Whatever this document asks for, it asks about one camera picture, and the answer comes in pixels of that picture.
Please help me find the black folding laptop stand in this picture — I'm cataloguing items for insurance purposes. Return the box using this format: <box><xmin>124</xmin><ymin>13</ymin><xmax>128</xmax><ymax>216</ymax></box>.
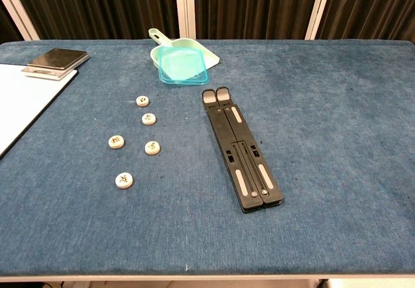
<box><xmin>201</xmin><ymin>86</ymin><xmax>284</xmax><ymax>215</ymax></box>

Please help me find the teal transparent plastic container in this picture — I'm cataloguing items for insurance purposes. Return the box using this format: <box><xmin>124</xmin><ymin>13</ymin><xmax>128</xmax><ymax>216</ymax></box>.
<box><xmin>158</xmin><ymin>46</ymin><xmax>211</xmax><ymax>88</ymax></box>

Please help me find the light green plastic dustpan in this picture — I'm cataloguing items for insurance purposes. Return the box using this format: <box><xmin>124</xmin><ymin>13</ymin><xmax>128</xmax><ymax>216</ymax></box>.
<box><xmin>148</xmin><ymin>28</ymin><xmax>221</xmax><ymax>70</ymax></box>

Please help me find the blue tablecloth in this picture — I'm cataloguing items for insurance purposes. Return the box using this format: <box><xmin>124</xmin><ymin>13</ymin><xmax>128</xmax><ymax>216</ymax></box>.
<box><xmin>0</xmin><ymin>40</ymin><xmax>415</xmax><ymax>276</ymax></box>

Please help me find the black pleated curtain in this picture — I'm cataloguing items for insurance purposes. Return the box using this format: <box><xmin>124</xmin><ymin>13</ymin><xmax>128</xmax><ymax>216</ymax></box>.
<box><xmin>193</xmin><ymin>0</ymin><xmax>322</xmax><ymax>41</ymax></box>
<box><xmin>6</xmin><ymin>0</ymin><xmax>180</xmax><ymax>41</ymax></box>
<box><xmin>0</xmin><ymin>0</ymin><xmax>25</xmax><ymax>44</ymax></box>
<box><xmin>316</xmin><ymin>0</ymin><xmax>415</xmax><ymax>45</ymax></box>

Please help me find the silver digital kitchen scale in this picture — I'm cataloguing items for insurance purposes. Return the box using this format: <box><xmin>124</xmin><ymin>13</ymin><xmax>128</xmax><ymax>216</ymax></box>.
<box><xmin>21</xmin><ymin>48</ymin><xmax>91</xmax><ymax>81</ymax></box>

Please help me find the white rectangular board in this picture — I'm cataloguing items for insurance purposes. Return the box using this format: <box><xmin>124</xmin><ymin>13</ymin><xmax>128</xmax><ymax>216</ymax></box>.
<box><xmin>0</xmin><ymin>63</ymin><xmax>79</xmax><ymax>160</ymax></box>

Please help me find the white frame post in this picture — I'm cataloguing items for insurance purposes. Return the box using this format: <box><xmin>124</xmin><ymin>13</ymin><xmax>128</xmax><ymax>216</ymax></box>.
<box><xmin>0</xmin><ymin>0</ymin><xmax>41</xmax><ymax>42</ymax></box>
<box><xmin>304</xmin><ymin>0</ymin><xmax>335</xmax><ymax>41</ymax></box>
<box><xmin>174</xmin><ymin>0</ymin><xmax>197</xmax><ymax>41</ymax></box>

